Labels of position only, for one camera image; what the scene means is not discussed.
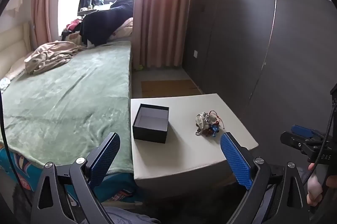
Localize thin black cable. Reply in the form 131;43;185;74
0;92;19;189

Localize pink curtain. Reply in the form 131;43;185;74
132;0;194;70
31;0;69;51

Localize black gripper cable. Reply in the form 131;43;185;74
302;99;337;185

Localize grey trousers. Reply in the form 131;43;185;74
79;207;162;224

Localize dark grey wardrobe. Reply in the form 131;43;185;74
183;0;337;168

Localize white side table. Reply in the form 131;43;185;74
130;93;260;189

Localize person's right hand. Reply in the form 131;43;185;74
306;162;324;207

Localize pink clothing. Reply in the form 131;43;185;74
66;19;81;31

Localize flat cardboard sheet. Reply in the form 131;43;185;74
141;79;202;99

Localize cream floral quilt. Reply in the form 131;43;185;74
107;18;134;42

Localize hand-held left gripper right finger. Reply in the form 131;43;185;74
220;132;312;224

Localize cream bed headboard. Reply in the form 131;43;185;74
0;22;32;80

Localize pile of bracelets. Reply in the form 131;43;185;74
195;110;222;138

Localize blue cartoon printed bedsheet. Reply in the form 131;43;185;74
0;145;138;204

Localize beige crumpled blanket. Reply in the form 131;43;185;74
24;41;85;75

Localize pile of dark clothes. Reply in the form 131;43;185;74
80;0;135;47

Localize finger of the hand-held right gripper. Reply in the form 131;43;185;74
291;124;327;140
280;131;325;159

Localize black jewelry box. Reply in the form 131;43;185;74
132;103;170;144

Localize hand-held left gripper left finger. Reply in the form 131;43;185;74
30;132;122;224

